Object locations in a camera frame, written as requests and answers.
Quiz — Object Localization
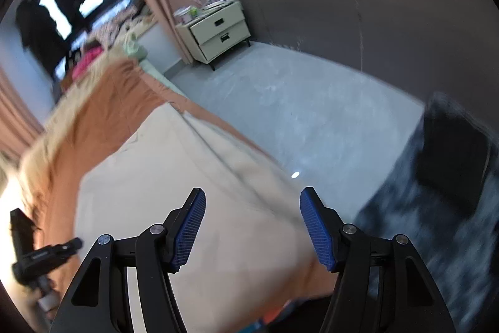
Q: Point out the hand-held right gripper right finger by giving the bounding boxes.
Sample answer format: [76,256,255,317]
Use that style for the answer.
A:
[299,187,457,333]

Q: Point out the orange-brown blanket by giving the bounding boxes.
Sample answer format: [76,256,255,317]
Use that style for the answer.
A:
[19,58,340,333]

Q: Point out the person's dark patterned pants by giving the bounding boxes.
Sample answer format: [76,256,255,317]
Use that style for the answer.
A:
[351,91,499,333]

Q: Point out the person's left hand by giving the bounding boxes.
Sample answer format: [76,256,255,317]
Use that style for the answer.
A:
[19,284,59,330]

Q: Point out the black pouch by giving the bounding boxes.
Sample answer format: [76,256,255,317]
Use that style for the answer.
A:
[417,110,492,217]

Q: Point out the pile of mixed clothes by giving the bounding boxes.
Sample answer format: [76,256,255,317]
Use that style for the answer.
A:
[58,3,157,84]

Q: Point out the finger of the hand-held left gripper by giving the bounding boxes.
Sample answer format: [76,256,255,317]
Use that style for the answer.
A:
[51,237,83,260]

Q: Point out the beige zip jacket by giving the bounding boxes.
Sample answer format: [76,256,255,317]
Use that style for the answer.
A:
[74,103,336,333]

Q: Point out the cream two-drawer nightstand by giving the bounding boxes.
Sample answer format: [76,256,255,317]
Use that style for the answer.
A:
[175,0,252,72]

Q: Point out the dark hanging clothes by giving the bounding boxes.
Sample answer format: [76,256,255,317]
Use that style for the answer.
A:
[16,0,114,72]

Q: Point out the tan blanket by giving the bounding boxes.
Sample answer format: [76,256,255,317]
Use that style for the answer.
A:
[0,60,129,201]

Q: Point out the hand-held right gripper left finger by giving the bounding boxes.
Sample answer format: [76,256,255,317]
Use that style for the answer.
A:
[50,188,206,333]

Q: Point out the light green sheet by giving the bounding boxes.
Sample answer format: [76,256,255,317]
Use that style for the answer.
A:
[123,32,188,97]

